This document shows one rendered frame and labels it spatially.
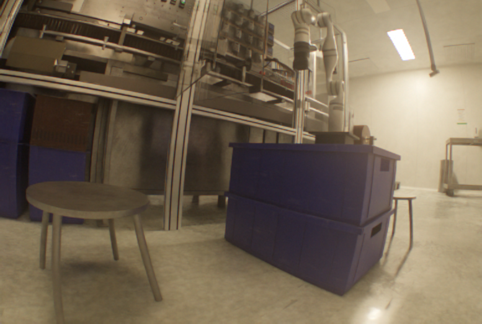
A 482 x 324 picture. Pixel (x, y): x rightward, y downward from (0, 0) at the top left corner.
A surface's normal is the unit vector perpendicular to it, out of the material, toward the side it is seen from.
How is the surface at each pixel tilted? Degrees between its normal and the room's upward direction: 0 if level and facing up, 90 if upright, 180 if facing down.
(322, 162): 90
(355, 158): 90
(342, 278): 90
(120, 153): 90
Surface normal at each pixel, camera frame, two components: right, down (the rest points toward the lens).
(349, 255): -0.77, -0.11
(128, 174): 0.62, 0.01
